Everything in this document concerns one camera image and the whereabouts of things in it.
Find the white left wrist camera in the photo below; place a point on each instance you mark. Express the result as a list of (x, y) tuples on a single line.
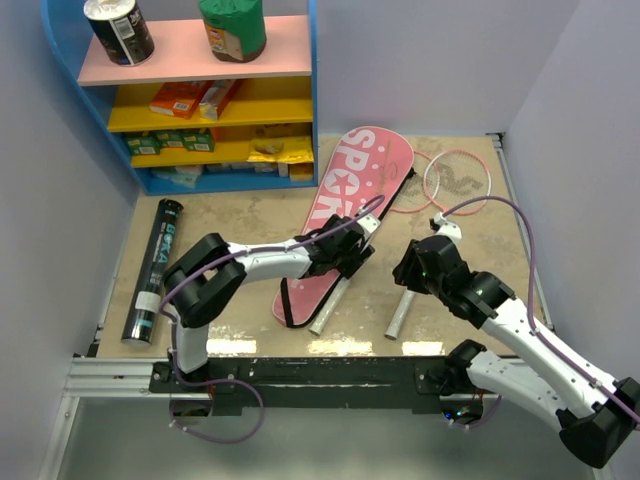
[(369, 224)]

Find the green brown canister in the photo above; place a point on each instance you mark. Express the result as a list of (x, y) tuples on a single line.
[(235, 29)]

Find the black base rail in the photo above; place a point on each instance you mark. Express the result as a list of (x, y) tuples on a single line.
[(420, 384)]

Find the blue shelf unit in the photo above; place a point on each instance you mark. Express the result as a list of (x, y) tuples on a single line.
[(279, 87)]

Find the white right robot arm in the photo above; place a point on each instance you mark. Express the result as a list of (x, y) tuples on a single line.
[(592, 411)]

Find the black white canister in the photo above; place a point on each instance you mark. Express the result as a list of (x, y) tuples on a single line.
[(121, 29)]

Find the green box right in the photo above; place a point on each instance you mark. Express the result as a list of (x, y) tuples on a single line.
[(198, 139)]

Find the green box left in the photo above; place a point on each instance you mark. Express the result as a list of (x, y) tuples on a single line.
[(142, 143)]

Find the yellow snack bag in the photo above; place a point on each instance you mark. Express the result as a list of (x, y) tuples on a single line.
[(284, 150)]

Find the green box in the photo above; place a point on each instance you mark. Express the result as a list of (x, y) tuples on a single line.
[(198, 139), (169, 138), (142, 143)]

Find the green box middle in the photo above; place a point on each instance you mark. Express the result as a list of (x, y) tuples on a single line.
[(169, 138)]

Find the pink racket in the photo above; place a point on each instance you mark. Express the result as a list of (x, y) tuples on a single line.
[(330, 305), (443, 181)]

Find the yellow box bottom shelf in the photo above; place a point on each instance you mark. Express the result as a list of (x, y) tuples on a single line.
[(303, 172)]

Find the black shuttlecock tube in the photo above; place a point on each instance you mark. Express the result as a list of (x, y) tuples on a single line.
[(144, 305)]

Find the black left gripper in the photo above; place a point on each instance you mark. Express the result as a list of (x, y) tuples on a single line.
[(349, 264)]

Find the pink racket cover bag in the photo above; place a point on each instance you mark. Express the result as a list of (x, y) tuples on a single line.
[(367, 161)]

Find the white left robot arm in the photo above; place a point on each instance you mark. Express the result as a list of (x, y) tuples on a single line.
[(203, 281)]

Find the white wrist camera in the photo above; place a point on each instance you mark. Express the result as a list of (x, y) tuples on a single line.
[(369, 224), (441, 225)]

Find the aluminium frame rail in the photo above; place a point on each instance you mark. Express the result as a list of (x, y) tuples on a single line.
[(108, 378)]

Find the red white snack box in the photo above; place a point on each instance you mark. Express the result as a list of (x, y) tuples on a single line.
[(217, 97)]

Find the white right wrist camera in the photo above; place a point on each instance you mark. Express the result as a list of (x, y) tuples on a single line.
[(441, 225)]

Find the pale packet bottom shelf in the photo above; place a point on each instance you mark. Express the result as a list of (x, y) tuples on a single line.
[(186, 176)]

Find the orange snack box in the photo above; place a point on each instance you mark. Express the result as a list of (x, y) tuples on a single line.
[(178, 99)]

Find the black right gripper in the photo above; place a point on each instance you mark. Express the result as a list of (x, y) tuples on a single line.
[(404, 272)]

